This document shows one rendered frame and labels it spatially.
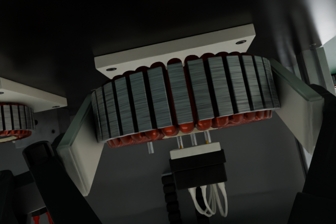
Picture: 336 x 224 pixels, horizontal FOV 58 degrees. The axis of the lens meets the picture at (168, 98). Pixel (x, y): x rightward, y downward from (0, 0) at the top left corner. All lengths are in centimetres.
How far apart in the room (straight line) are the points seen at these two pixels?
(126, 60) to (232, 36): 10
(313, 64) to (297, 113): 31
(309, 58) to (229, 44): 20
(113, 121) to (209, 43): 15
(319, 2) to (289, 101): 14
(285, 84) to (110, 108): 9
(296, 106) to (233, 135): 44
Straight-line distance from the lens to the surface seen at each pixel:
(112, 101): 15
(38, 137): 53
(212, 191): 52
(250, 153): 60
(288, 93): 17
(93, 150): 18
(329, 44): 58
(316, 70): 48
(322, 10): 32
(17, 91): 35
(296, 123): 17
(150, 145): 42
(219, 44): 29
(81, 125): 17
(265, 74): 17
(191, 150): 37
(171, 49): 28
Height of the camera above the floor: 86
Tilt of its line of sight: 9 degrees down
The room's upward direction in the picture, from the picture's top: 169 degrees clockwise
